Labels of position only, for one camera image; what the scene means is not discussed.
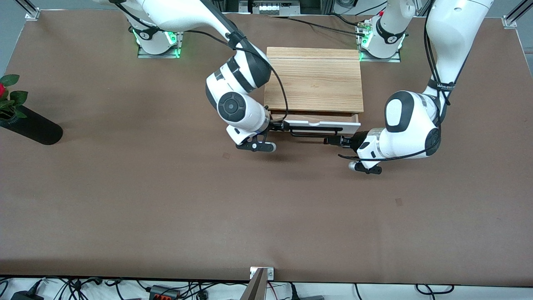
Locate black metal drawer handle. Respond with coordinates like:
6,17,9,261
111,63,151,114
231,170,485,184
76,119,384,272
289,127,344,138

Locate white-fronted wooden drawer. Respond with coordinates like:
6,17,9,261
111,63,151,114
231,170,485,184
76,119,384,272
269,110,361,136

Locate light wooden drawer cabinet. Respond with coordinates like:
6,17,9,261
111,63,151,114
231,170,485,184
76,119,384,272
264,47,365,125

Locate grey power strip white sockets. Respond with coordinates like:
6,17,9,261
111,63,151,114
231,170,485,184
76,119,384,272
239,0,302,16

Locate black plug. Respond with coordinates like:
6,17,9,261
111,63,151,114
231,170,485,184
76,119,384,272
289,283,325,300

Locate black connector block orange buttons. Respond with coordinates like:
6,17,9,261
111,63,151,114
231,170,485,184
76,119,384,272
149,285,181,300

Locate black cylindrical vase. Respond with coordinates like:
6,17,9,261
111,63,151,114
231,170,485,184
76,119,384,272
0,105,64,146

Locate red rose with green leaves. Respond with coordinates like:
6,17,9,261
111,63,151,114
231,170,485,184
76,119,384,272
0,74,29,121

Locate black power adapter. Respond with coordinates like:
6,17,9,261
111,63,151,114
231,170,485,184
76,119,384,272
10,289,45,300

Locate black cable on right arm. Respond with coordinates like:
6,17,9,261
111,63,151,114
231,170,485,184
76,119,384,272
108,0,290,123

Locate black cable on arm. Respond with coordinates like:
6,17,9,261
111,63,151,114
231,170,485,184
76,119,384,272
108,0,290,123
338,0,459,163

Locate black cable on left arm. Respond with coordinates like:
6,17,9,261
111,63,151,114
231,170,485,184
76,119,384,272
338,0,459,163

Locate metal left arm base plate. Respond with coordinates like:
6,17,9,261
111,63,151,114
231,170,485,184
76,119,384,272
359,47,401,63

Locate thick black table cable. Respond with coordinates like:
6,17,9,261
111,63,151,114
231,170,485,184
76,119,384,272
270,15,367,35

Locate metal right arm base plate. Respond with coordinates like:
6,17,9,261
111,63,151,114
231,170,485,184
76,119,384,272
137,31,184,59

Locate thin black table cable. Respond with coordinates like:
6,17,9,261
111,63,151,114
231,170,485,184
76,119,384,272
327,12,364,27

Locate metal table edge bracket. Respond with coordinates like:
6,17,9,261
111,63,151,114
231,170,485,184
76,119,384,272
249,267,275,281

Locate black looped floor cable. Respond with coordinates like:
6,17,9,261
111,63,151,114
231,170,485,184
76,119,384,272
414,284,455,296

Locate grey camera mount beam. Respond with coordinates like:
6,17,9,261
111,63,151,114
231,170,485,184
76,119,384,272
240,269,268,300

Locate aluminium corner bracket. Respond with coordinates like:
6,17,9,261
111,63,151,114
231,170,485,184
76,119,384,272
17,0,41,21
501,0,533,29

